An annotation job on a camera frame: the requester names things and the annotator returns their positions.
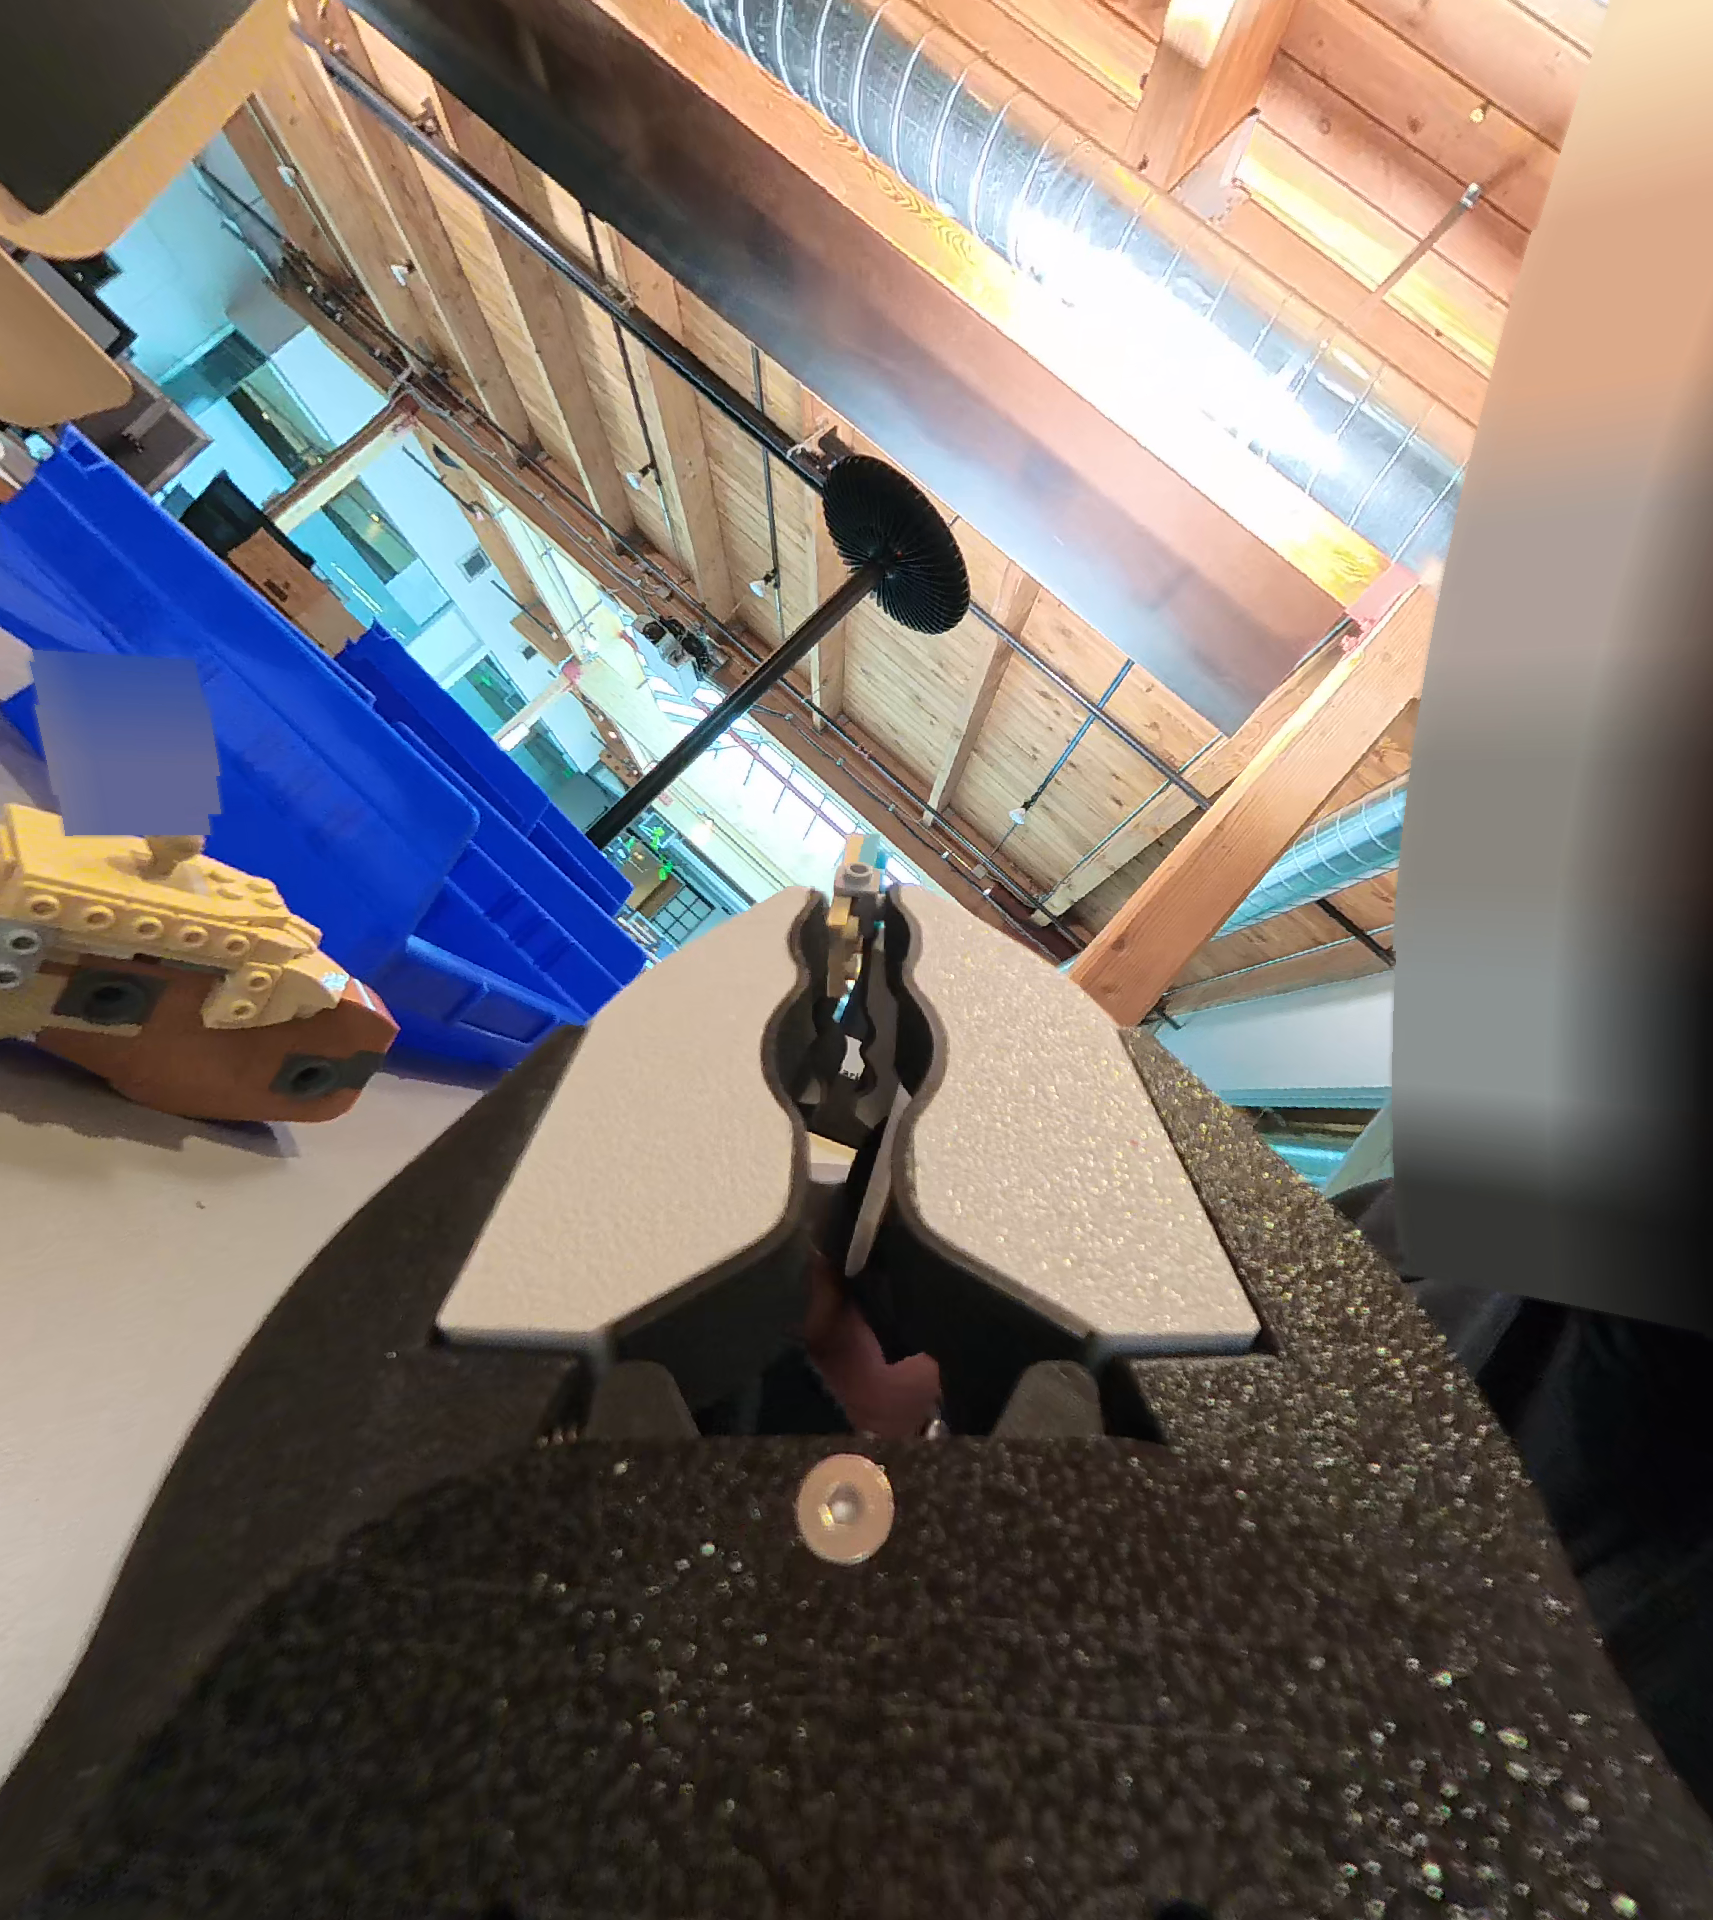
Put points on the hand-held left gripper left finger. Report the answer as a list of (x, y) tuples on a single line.
[(648, 1141)]

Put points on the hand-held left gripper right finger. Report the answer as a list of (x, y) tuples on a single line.
[(1051, 1154)]

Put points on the tan square brick plate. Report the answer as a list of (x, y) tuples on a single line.
[(842, 943)]

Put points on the grey desk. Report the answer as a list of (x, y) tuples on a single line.
[(47, 1274)]

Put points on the person's right hand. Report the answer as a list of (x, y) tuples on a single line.
[(864, 1359)]

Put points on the wooden support beam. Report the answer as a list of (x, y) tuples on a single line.
[(1246, 825)]

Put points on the large blue plastic bin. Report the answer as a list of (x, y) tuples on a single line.
[(301, 810)]

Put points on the tan brown brick ship model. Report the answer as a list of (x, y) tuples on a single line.
[(121, 915)]

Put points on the stack of cardboard boxes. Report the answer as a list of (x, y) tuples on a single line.
[(279, 578)]

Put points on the bent plywood chair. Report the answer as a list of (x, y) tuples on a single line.
[(76, 90), (0, 314)]

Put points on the large silver ventilation duct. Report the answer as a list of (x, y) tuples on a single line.
[(1098, 224)]

